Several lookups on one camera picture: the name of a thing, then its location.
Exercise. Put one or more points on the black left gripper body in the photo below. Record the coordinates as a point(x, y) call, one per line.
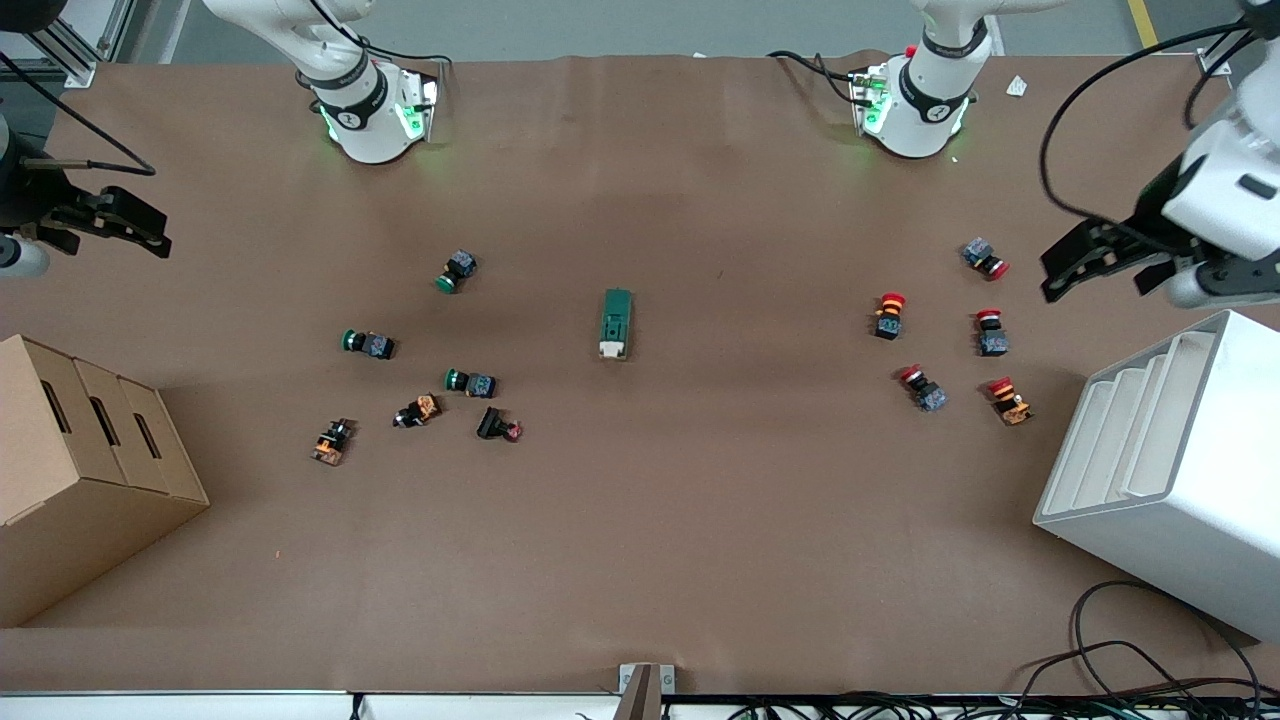
point(1146, 213)

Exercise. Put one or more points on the green load switch block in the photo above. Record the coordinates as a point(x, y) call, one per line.
point(616, 322)

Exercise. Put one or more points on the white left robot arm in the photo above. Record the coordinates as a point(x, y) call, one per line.
point(915, 110)

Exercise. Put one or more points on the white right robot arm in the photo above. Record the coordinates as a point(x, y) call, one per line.
point(365, 120)

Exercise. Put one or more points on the small white paper tag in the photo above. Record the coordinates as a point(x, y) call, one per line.
point(1017, 86)

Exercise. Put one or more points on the white stepped storage box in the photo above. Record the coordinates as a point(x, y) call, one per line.
point(1190, 480)

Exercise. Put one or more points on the brown cardboard box with slots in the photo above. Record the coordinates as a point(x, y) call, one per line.
point(90, 480)

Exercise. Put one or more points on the red emergency button switch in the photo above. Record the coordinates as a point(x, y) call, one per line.
point(991, 333)
point(985, 258)
point(923, 388)

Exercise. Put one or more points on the aluminium frame post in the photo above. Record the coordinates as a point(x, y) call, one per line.
point(1225, 55)
point(70, 55)

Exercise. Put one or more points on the red button switch orange base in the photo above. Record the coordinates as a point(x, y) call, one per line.
point(1010, 400)

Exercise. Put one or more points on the red button switch orange collar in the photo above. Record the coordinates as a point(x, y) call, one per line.
point(889, 315)

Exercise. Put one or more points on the green mushroom pushbutton switch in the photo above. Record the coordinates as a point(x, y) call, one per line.
point(368, 343)
point(470, 382)
point(457, 270)

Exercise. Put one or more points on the black switch orange contact block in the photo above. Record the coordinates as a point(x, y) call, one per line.
point(332, 441)

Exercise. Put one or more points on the black selector switch orange base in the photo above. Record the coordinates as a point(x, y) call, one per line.
point(417, 410)

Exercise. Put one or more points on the black switch pink tip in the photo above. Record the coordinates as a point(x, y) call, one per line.
point(495, 423)

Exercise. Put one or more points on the white table edge rail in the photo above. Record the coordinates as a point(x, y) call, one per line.
point(200, 708)

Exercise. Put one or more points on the metal table edge bracket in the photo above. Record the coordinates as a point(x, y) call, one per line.
point(645, 690)

